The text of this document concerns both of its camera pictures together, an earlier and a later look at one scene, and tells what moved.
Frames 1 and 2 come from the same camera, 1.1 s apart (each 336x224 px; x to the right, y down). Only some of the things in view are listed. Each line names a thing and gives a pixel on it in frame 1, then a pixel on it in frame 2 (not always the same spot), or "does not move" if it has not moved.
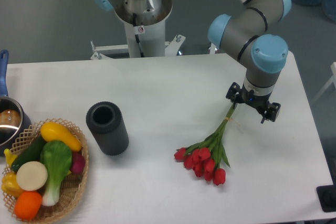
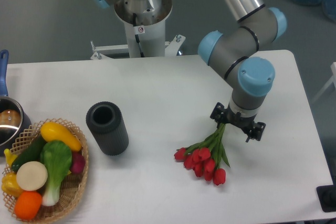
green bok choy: x=56 y=156 does not move
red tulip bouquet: x=205 y=157 does not move
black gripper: x=259 y=102 -> x=222 y=115
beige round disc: x=32 y=176 does not move
